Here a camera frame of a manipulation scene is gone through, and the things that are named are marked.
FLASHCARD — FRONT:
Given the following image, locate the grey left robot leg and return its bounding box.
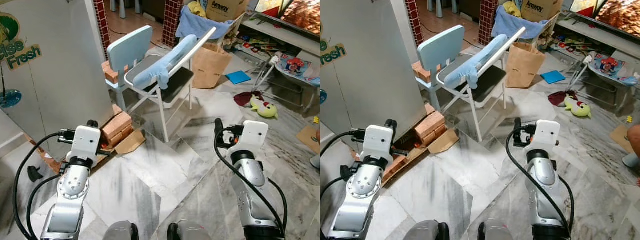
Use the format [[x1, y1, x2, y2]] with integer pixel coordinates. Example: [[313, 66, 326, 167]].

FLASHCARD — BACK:
[[402, 220, 451, 240], [102, 221, 140, 240]]

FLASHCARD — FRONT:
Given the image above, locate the flat brown cardboard piece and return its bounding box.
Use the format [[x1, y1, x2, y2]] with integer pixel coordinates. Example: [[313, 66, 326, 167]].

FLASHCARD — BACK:
[[112, 129, 147, 155], [427, 128, 461, 155]]

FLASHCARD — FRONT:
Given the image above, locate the brown cardboard sheet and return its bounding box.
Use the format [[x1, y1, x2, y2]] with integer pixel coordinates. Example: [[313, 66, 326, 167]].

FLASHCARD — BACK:
[[610, 123, 640, 151], [296, 123, 321, 154]]

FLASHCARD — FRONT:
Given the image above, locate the light blue plastic chair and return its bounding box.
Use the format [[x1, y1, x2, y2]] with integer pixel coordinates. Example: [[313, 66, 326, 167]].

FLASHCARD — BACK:
[[106, 26, 154, 112], [416, 25, 466, 112]]

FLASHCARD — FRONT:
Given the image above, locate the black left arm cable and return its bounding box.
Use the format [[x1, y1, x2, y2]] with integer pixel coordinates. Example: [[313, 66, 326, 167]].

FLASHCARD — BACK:
[[320, 175, 353, 201], [26, 175, 61, 240], [12, 131, 63, 240], [320, 131, 362, 158]]

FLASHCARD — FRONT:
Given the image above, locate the grey right robot leg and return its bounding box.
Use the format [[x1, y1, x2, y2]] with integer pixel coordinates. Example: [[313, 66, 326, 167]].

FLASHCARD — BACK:
[[166, 220, 212, 240], [477, 220, 516, 240]]

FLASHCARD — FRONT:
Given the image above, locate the grey robot leg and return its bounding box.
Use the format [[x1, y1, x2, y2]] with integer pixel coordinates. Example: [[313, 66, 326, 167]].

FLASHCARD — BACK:
[[102, 221, 140, 240], [402, 220, 451, 240], [166, 220, 212, 240], [477, 220, 516, 240]]

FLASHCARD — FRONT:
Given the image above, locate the white folding chair black seat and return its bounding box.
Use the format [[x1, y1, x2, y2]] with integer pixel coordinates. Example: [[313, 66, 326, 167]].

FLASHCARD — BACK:
[[123, 26, 219, 144], [435, 26, 528, 143]]

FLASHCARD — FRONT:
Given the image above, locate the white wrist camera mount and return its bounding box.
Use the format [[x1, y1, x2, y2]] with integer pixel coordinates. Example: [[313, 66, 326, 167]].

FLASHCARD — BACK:
[[529, 119, 562, 153], [361, 125, 396, 161], [71, 125, 103, 162], [235, 121, 269, 155]]

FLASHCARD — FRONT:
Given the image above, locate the white cluttered shelf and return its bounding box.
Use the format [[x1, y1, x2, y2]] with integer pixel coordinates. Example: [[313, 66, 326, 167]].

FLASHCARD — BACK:
[[227, 12, 321, 58], [545, 12, 640, 58]]

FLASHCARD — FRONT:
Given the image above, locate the red brick stack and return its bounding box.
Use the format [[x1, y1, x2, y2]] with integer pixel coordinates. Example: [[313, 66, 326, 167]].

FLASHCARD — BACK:
[[101, 60, 121, 84], [414, 104, 447, 147], [101, 104, 134, 147], [412, 61, 432, 84]]

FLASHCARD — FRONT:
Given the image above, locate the white fridge with green sticker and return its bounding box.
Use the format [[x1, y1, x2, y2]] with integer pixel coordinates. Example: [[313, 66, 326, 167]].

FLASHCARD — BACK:
[[320, 0, 429, 156], [0, 0, 117, 168]]

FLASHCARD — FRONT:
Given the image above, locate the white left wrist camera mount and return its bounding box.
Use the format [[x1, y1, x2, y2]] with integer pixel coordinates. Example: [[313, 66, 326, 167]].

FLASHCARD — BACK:
[[71, 125, 103, 162], [361, 125, 396, 161]]

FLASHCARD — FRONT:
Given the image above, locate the brown paper bag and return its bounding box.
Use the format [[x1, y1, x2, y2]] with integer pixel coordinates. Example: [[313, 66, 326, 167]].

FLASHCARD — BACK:
[[505, 42, 547, 89], [191, 42, 234, 90]]

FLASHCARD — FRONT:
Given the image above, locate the yellow plush toy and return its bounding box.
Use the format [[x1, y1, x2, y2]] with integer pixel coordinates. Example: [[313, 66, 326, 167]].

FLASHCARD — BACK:
[[249, 96, 279, 120], [564, 96, 592, 119]]

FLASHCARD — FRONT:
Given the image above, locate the red tiled pillar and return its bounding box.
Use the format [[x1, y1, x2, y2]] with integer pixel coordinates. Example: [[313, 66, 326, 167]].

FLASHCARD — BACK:
[[404, 0, 424, 63], [92, 0, 111, 62], [161, 0, 184, 49], [478, 0, 499, 47]]

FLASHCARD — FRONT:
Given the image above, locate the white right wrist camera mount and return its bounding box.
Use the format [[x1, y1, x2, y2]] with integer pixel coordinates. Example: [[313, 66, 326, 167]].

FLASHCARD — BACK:
[[529, 119, 562, 153], [235, 121, 269, 155]]

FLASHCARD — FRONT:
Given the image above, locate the Amway cardboard box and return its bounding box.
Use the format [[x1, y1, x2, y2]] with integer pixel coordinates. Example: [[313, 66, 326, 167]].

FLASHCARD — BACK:
[[205, 0, 250, 22], [520, 0, 563, 24]]

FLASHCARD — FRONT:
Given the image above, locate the flat blue pad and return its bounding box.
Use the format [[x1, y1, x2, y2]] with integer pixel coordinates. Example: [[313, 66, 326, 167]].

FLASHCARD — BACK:
[[224, 70, 252, 85], [540, 70, 567, 85]]

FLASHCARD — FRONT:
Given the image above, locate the baby chair with printed seat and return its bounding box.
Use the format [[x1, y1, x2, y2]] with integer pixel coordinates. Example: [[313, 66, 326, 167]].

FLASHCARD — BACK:
[[254, 50, 321, 116], [570, 50, 640, 113]]

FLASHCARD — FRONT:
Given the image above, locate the flat television screen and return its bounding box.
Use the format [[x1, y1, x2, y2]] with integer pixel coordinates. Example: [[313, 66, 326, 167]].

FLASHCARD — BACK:
[[254, 0, 321, 37], [570, 0, 640, 38]]

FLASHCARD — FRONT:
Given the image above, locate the yellow cloth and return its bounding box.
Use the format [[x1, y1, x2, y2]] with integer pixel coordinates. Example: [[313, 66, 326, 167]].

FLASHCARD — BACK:
[[187, 1, 207, 17], [502, 1, 522, 17]]

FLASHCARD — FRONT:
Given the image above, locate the dark red cloth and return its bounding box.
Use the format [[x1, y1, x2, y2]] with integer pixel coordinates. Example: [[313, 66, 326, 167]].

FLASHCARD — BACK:
[[233, 91, 264, 108], [547, 91, 577, 107]]

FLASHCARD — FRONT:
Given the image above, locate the blue towel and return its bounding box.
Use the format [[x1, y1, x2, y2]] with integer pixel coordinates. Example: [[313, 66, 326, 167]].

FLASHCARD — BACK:
[[491, 6, 550, 40], [176, 5, 236, 41]]

